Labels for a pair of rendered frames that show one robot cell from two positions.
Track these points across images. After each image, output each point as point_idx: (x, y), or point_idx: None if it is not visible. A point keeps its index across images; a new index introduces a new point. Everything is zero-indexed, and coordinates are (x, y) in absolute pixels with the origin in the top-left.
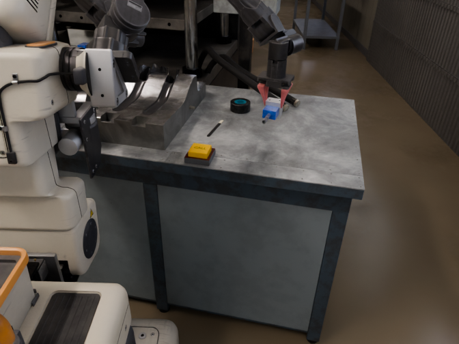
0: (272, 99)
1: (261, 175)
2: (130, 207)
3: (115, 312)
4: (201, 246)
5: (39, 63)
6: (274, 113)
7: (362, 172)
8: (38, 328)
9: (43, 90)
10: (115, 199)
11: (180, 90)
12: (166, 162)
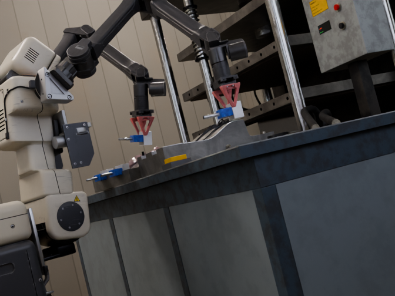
0: None
1: (190, 161)
2: (164, 238)
3: (2, 206)
4: (203, 272)
5: (14, 80)
6: (220, 111)
7: (265, 139)
8: None
9: (15, 94)
10: (157, 233)
11: (217, 131)
12: (154, 174)
